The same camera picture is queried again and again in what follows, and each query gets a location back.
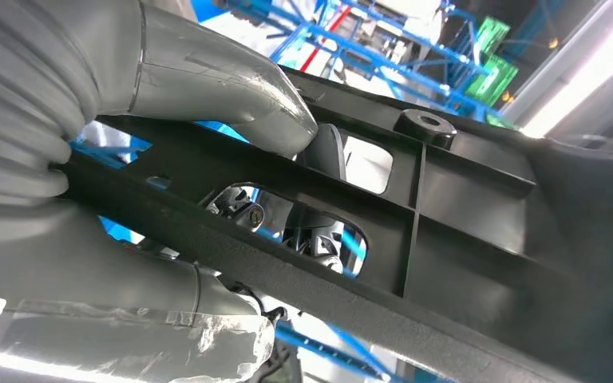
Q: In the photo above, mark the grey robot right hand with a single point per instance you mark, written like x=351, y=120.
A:
x=74, y=285

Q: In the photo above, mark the blue steel shelf rack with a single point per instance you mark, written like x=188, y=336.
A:
x=327, y=351
x=370, y=55

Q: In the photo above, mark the red barrier belt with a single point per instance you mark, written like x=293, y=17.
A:
x=325, y=39

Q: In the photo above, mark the green plastic crate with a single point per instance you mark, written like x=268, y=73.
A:
x=491, y=79
x=492, y=34

